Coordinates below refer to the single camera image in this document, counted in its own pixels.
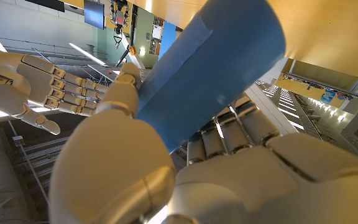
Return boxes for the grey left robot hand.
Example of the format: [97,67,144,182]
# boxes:
[48,62,358,224]

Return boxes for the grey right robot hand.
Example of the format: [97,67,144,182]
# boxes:
[0,42,110,136]

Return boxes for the blue metal bottle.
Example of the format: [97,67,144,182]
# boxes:
[135,0,287,153]

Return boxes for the dark wall screen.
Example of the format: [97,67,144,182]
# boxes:
[83,0,105,30]

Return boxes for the blue wall panel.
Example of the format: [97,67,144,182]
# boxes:
[159,29,177,60]

